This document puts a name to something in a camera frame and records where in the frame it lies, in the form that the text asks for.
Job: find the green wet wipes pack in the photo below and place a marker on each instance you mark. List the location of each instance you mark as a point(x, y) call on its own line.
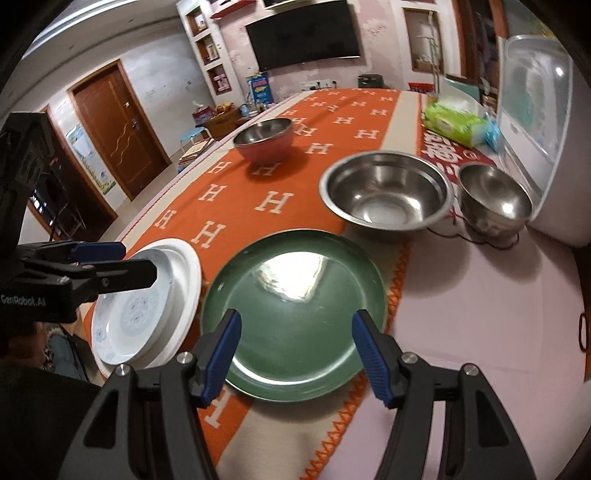
point(455, 122)

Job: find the red lidded container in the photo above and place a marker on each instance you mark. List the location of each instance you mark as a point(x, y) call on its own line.
point(418, 86)

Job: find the pale pink tablecloth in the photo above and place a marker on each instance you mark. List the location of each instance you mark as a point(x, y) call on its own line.
point(485, 314)

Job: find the green plate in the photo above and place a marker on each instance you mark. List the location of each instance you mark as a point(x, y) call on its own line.
point(295, 323)

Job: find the white countertop sterilizer cabinet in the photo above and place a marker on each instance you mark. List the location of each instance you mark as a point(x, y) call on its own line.
point(540, 129)

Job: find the stack of books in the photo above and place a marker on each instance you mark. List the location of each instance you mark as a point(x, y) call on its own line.
point(196, 150)

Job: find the blue printed box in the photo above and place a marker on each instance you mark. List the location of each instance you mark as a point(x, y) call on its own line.
point(259, 90)

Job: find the tall wall niche shelf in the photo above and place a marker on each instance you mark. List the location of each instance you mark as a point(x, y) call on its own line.
point(422, 39)

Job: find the blue packet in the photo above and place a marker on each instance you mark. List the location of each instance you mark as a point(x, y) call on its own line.
point(493, 134)

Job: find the red printed mat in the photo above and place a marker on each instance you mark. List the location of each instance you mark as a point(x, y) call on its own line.
point(443, 154)

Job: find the wall niche shelf unit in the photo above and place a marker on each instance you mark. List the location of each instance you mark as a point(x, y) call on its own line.
point(207, 46)

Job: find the brown wooden door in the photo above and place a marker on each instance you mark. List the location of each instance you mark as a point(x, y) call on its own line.
point(120, 134)

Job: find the pink steel bowl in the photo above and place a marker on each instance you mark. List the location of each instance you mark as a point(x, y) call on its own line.
point(263, 138)

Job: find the black television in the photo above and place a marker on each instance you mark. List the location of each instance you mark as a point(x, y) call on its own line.
point(302, 34)

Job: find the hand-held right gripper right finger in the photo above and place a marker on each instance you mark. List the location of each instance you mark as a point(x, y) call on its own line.
point(374, 364)

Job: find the round blue and white stool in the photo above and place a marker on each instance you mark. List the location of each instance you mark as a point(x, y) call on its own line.
point(191, 135)

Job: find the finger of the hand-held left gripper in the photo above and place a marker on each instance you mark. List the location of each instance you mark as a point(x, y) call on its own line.
point(99, 251)
point(124, 272)

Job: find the wall poster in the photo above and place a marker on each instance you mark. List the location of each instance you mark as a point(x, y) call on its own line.
point(90, 157)

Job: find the small steel bowl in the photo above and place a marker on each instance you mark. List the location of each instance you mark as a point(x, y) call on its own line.
point(494, 198)

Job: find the red tissue box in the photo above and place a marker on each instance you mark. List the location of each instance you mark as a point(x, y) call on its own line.
point(203, 113)

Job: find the blue and white porcelain plate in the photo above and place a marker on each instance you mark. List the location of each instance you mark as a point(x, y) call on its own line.
point(134, 314)

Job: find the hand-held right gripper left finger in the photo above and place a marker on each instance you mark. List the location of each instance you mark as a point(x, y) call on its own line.
point(221, 355)

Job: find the large steel bowl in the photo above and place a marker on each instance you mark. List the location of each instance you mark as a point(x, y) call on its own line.
point(385, 194)

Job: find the orange patterned table cloth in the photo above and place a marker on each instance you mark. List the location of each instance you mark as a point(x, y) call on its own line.
point(304, 194)

